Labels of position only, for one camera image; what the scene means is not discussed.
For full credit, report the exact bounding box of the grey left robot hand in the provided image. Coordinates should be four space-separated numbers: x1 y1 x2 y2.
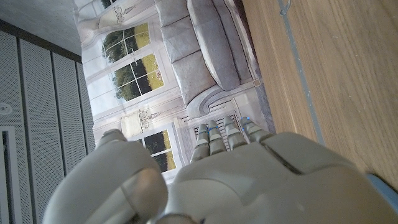
42 116 398 224

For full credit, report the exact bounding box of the long ceiling light slot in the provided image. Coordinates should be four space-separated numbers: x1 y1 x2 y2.
0 126 24 224

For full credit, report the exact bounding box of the round ceiling sprinkler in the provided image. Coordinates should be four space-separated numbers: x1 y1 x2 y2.
0 102 14 116

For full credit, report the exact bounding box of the printed living room backdrop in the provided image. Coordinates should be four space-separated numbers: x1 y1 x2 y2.
73 0 276 184

